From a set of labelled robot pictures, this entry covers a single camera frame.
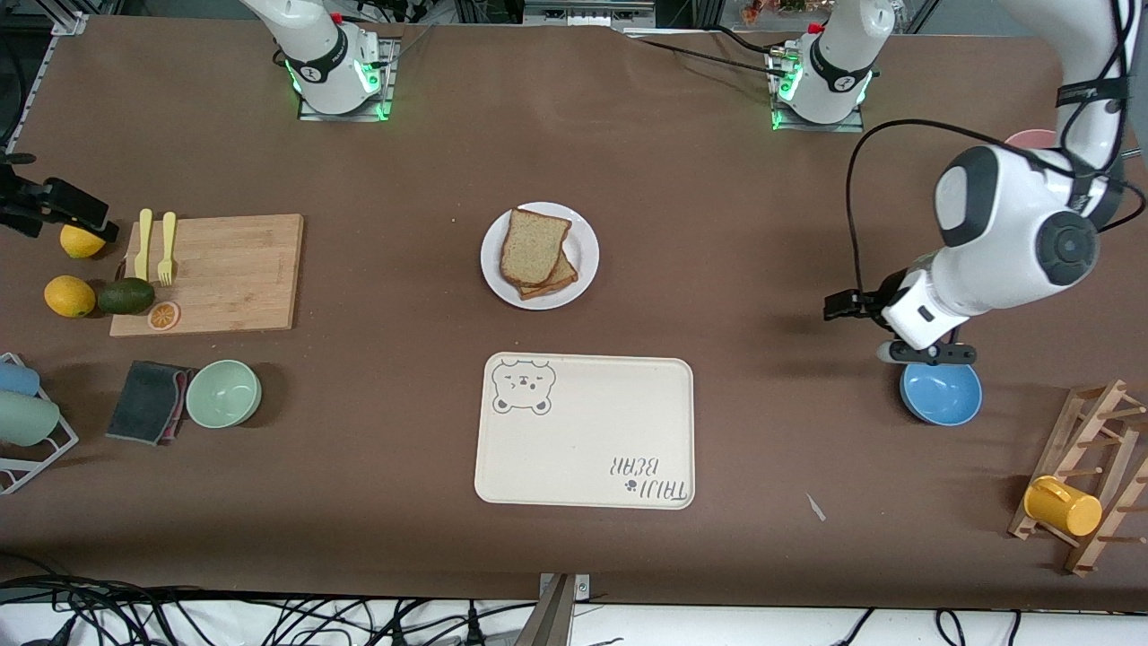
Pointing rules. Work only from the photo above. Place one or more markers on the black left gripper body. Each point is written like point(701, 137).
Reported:
point(877, 298)

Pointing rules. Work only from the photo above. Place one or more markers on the brown bread slice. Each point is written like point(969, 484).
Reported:
point(565, 274)
point(534, 247)

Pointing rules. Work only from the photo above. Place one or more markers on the white round plate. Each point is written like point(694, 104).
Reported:
point(495, 265)

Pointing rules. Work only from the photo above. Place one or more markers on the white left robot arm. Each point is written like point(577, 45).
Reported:
point(1004, 233)

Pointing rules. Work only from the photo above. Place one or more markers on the yellow lemon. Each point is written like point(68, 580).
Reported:
point(70, 296)
point(82, 244)

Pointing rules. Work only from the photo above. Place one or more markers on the yellow plastic knife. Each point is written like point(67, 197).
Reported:
point(143, 242)

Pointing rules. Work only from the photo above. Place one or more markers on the dark green avocado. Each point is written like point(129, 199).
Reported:
point(126, 296)

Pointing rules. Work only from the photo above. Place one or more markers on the yellow plastic fork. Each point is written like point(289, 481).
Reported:
point(166, 260)

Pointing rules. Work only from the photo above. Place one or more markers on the blue bowl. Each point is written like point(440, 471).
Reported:
point(940, 395)

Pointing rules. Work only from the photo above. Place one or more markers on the orange slice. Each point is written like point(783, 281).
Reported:
point(163, 316)

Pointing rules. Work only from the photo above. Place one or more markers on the wooden cutting board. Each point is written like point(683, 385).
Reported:
point(233, 269)

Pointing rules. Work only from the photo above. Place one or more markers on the pale blue cup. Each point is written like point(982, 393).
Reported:
point(16, 379)

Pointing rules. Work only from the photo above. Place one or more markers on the grey tape scrap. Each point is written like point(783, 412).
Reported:
point(815, 507)

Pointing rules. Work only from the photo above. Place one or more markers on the grey folded cloth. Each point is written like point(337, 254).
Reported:
point(143, 402)

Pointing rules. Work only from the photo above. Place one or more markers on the pale green cup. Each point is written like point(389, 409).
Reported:
point(25, 418)

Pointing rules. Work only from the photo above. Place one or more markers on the pink bowl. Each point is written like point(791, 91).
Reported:
point(1031, 137)

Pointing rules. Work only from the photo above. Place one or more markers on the pale green bowl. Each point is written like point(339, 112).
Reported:
point(223, 395)

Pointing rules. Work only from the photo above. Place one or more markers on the wooden peg rack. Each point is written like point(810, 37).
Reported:
point(1090, 422)

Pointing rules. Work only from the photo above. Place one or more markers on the yellow mug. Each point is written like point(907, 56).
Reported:
point(1063, 507)

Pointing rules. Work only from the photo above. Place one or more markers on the cream bear print tray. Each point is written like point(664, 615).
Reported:
point(583, 431)

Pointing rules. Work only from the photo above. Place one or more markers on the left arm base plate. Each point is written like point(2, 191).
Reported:
point(852, 124)

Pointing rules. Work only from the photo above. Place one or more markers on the aluminium frame rail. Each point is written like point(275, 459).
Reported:
point(67, 22)

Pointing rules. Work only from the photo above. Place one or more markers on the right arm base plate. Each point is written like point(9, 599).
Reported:
point(387, 90)

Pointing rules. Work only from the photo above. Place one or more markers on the grey metal mount post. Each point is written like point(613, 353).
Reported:
point(552, 619)

